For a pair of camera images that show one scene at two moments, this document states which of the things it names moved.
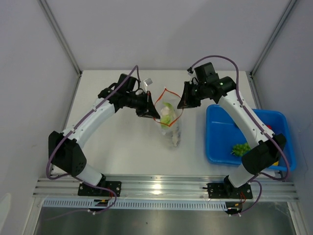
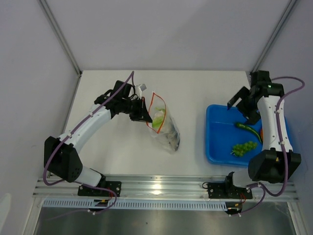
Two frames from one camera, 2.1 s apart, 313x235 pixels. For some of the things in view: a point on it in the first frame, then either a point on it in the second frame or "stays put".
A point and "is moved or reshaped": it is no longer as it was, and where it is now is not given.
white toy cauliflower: [167, 115] is moved or reshaped
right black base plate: [222, 190] stays put
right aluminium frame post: [288, 10] stays put
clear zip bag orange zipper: [169, 115] -> [163, 129]
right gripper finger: [191, 96] -> [243, 94]
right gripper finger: [193, 101] -> [253, 117]
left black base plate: [85, 190] stays put
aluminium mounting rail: [160, 189] stays put
